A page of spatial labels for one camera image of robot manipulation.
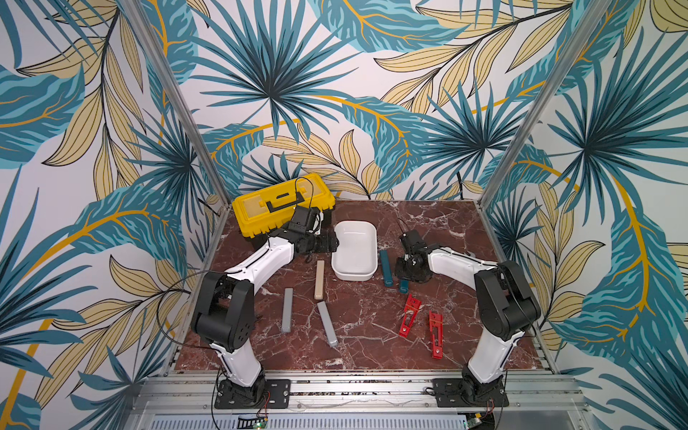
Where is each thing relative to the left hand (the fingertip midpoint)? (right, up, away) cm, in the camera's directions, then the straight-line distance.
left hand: (328, 245), depth 90 cm
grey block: (-13, -21, -4) cm, 25 cm away
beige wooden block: (-3, -12, +2) cm, 13 cm away
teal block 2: (+26, -14, +1) cm, 29 cm away
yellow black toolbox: (-24, +11, +2) cm, 26 cm away
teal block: (+20, -9, +6) cm, 23 cm away
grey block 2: (0, -24, -7) cm, 25 cm away
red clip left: (+27, -21, -2) cm, 35 cm away
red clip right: (+34, -27, -7) cm, 44 cm away
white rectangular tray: (+10, -6, +16) cm, 19 cm away
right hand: (+26, -10, +7) cm, 29 cm away
